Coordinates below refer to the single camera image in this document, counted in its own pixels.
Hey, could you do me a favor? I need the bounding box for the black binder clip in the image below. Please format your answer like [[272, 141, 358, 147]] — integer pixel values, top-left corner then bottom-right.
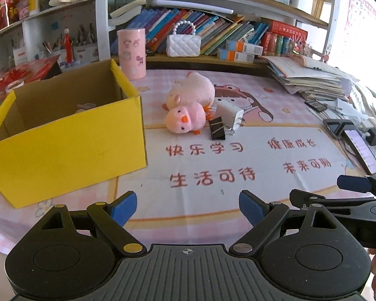
[[209, 116, 225, 141]]

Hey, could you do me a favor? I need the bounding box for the white charger plug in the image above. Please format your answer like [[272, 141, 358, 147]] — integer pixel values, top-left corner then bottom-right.
[[215, 101, 244, 135]]

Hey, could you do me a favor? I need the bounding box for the pink plush chick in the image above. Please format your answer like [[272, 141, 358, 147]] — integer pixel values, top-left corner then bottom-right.
[[165, 102, 212, 134]]

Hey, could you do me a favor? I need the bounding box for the large pink plush pig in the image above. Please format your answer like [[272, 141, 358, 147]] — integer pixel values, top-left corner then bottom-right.
[[162, 72, 215, 111]]

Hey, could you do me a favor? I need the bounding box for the white eraser block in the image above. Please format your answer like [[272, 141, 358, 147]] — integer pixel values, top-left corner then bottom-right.
[[75, 103, 96, 113]]

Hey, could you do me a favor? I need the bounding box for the lit smartphone charging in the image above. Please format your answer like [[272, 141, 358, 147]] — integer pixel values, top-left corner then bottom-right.
[[342, 130, 376, 175]]

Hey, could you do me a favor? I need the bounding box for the dark smartphone on table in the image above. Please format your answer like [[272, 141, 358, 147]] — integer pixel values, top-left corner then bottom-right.
[[323, 119, 357, 139]]

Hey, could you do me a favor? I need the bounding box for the yellow cardboard box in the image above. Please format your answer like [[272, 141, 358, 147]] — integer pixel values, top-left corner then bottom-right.
[[0, 59, 147, 209]]

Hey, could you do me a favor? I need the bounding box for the stack of papers and notebooks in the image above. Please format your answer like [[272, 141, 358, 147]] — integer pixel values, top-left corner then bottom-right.
[[264, 54, 358, 101]]

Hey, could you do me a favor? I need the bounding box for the row of books lower shelf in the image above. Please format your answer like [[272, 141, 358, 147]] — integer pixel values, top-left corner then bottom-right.
[[109, 8, 272, 56]]

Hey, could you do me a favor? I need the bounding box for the orange white box lower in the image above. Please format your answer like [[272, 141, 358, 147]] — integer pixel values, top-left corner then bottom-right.
[[217, 49, 255, 64]]

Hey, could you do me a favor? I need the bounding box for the orange white box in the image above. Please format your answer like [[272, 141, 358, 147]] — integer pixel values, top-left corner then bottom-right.
[[225, 40, 263, 56], [217, 49, 255, 64]]

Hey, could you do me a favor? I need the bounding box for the white tape roll on paper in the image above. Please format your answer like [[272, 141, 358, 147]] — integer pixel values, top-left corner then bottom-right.
[[5, 80, 24, 94]]

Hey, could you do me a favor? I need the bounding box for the white pen organizer box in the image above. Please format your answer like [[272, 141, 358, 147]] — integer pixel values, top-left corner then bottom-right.
[[46, 43, 99, 67]]

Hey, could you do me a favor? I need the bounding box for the orange white box upper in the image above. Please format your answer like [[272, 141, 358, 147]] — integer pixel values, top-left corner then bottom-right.
[[225, 40, 263, 56]]

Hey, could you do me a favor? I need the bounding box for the red paper sheet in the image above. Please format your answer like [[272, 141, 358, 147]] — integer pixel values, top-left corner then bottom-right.
[[0, 56, 62, 104]]

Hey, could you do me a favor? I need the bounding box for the red dictionary book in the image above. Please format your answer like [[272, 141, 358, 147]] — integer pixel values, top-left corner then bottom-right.
[[269, 20, 308, 43]]

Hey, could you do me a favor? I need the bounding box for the pink cartoon cylinder container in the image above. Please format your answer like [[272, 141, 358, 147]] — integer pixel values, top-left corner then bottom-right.
[[117, 29, 147, 80]]

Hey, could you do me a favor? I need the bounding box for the red white doll figure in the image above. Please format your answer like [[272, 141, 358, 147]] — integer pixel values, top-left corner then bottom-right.
[[64, 28, 72, 63]]

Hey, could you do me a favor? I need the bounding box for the white quilted pearl handbag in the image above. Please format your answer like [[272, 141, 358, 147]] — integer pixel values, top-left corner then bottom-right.
[[166, 20, 202, 58]]

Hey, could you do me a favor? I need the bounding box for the white yellow bottle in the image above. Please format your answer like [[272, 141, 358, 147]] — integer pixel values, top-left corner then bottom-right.
[[28, 0, 40, 16]]

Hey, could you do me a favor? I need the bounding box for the white bookshelf frame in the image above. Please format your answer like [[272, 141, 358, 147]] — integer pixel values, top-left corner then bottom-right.
[[0, 0, 333, 70]]

